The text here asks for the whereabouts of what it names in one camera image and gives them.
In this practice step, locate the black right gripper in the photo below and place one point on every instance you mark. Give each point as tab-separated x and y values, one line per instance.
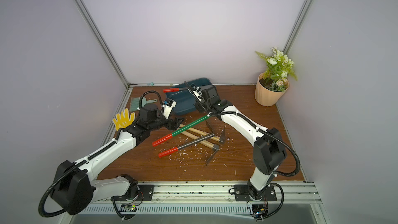
200	104

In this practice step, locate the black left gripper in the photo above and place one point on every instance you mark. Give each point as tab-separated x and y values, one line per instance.
174	126

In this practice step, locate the green metal hoe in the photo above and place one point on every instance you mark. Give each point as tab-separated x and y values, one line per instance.
179	131

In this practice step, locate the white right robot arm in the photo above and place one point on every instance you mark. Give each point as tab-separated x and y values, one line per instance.
270	151

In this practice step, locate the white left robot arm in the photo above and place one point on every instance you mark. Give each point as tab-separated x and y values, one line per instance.
76	184

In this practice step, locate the teal plastic storage box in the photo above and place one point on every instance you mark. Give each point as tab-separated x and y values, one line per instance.
186	98

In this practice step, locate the mint green hand brush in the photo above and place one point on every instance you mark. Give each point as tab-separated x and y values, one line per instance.
135	103

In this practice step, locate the yellow white work glove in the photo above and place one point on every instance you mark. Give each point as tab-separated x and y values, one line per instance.
123	119

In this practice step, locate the beige ribbed flower pot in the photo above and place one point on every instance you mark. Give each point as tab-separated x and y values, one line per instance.
266	97

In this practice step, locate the artificial green flowering plant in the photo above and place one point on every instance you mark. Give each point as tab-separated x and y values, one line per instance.
279	68

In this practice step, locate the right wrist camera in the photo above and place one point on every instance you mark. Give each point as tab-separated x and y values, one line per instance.
197	92

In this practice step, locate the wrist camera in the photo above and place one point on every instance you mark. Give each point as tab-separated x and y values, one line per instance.
197	92
168	106

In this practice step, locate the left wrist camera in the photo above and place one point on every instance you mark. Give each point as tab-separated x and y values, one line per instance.
168	106

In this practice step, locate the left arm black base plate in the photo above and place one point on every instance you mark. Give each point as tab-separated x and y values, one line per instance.
140	192

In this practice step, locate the aluminium front rail frame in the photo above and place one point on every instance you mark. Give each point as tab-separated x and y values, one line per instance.
229	198

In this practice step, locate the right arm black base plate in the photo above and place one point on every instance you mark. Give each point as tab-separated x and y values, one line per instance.
248	193

